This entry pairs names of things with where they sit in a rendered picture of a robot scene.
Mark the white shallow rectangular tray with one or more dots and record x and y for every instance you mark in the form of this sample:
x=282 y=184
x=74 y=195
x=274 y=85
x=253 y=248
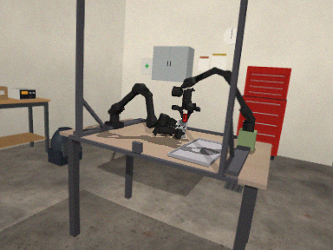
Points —
x=201 y=151

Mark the grey metal bracket with holes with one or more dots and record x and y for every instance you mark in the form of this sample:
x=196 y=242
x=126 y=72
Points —
x=181 y=123

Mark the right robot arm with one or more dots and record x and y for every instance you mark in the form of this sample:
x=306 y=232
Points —
x=248 y=124

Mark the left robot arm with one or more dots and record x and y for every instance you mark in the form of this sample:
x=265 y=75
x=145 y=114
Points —
x=151 y=121

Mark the grey rectangular table frame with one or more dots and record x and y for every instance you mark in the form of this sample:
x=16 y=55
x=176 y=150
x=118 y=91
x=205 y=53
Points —
x=233 y=164

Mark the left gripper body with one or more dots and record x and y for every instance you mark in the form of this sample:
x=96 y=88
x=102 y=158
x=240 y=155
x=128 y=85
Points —
x=176 y=132

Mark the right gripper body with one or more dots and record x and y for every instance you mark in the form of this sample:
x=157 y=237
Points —
x=176 y=107

